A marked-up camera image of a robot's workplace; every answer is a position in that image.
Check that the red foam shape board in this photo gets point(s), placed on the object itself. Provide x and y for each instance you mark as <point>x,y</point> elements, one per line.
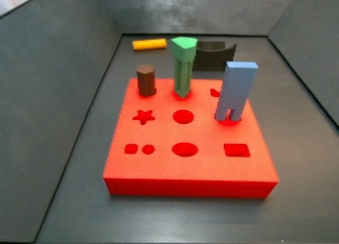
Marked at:
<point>171,150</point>

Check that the brown hexagonal peg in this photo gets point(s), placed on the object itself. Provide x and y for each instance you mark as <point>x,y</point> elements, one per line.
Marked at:
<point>146,80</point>

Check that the green triangular peg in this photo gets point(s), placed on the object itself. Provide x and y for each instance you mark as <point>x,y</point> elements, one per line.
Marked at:
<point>183,49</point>

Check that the black curved cradle fixture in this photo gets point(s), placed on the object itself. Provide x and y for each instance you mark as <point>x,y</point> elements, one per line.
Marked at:
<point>213,56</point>

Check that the blue rectangular forked peg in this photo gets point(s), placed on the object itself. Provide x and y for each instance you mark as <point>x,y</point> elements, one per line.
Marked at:
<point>238,82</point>

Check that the yellow oval cylinder peg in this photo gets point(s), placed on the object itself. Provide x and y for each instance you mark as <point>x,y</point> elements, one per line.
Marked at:
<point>150,44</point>

